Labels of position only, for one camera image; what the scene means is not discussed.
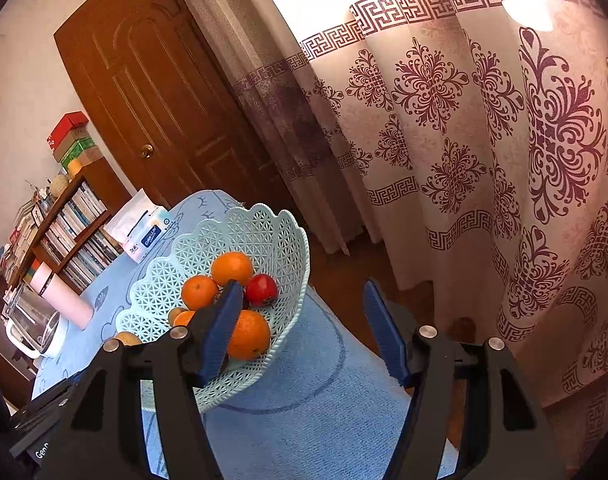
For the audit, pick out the rows of shelved books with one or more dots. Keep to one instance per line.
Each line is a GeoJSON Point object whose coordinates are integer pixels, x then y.
{"type": "Point", "coordinates": [78, 240]}

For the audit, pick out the brown wooden door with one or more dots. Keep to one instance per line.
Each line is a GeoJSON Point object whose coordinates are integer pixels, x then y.
{"type": "Point", "coordinates": [148, 85]}

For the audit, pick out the green box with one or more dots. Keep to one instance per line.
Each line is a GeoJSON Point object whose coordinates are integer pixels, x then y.
{"type": "Point", "coordinates": [81, 152]}

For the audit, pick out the blue printed tablecloth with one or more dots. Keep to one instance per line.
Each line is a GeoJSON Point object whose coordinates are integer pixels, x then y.
{"type": "Point", "coordinates": [294, 410]}

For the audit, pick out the red tomato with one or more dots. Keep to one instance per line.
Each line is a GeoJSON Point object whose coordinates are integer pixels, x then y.
{"type": "Point", "coordinates": [261, 289]}

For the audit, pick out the brass door knob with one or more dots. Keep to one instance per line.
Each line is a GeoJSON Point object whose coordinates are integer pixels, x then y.
{"type": "Point", "coordinates": [145, 151]}

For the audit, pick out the patterned beige curtain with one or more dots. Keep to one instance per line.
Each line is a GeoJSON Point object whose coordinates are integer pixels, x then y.
{"type": "Point", "coordinates": [459, 160]}

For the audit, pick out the wooden bookshelf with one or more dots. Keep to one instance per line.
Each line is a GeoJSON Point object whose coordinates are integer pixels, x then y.
{"type": "Point", "coordinates": [43, 225]}

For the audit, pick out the red box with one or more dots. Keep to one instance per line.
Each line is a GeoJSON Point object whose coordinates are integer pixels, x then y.
{"type": "Point", "coordinates": [66, 127]}

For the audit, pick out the pink thermos bottle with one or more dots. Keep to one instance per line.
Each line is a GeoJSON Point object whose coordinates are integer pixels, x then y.
{"type": "Point", "coordinates": [61, 295]}

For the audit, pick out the light blue lattice basket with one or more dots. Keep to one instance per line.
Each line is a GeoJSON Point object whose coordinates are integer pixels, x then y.
{"type": "Point", "coordinates": [264, 240]}

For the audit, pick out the oval orange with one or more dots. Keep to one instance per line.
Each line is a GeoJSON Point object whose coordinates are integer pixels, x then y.
{"type": "Point", "coordinates": [251, 335]}

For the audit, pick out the small brown kiwi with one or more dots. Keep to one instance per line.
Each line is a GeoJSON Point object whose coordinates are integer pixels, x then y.
{"type": "Point", "coordinates": [128, 338]}

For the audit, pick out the large orange with stem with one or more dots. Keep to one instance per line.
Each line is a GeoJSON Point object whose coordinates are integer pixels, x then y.
{"type": "Point", "coordinates": [199, 292]}

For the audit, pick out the woven ball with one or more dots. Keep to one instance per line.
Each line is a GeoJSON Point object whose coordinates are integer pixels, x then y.
{"type": "Point", "coordinates": [58, 184]}

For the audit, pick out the white tissue pack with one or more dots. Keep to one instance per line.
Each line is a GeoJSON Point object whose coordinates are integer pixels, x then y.
{"type": "Point", "coordinates": [138, 237]}

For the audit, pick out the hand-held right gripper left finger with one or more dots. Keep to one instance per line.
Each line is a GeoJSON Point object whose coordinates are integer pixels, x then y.
{"type": "Point", "coordinates": [218, 340]}

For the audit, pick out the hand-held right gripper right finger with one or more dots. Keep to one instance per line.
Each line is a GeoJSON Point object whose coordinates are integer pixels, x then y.
{"type": "Point", "coordinates": [384, 335]}

